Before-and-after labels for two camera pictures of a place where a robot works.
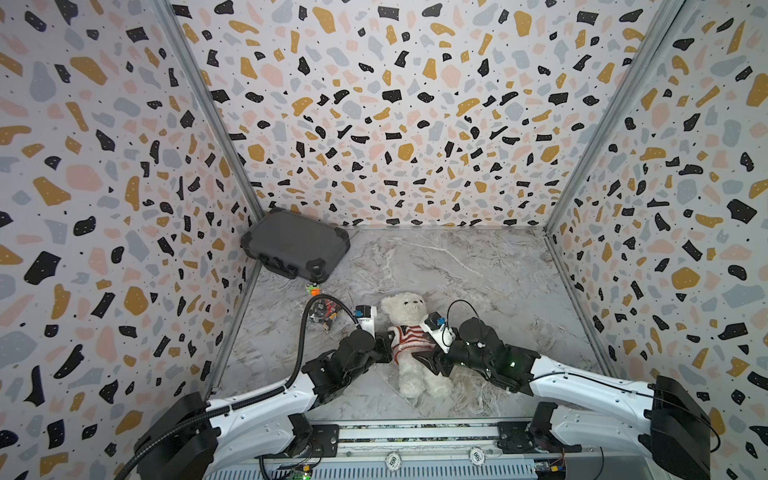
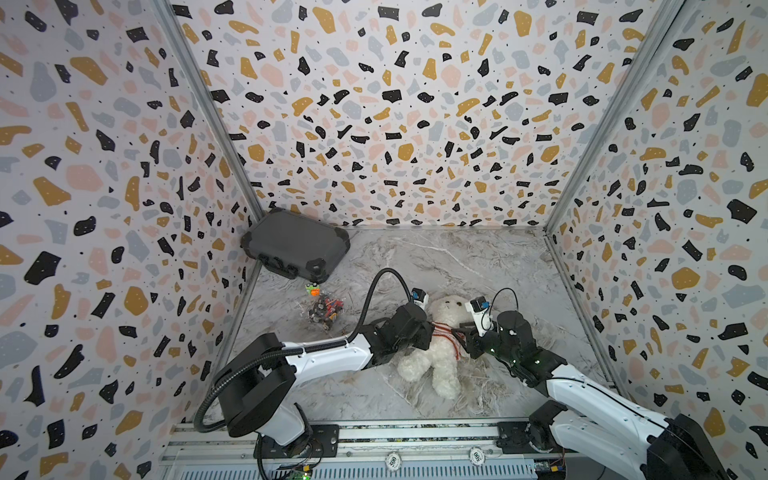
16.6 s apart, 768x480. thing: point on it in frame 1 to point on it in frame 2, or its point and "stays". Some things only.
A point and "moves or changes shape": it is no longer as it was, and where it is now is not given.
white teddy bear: (406, 311) moves or changes shape
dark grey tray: (290, 244) stays
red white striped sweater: (409, 337) moves or changes shape
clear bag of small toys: (321, 310) stays
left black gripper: (383, 348) to (424, 325)
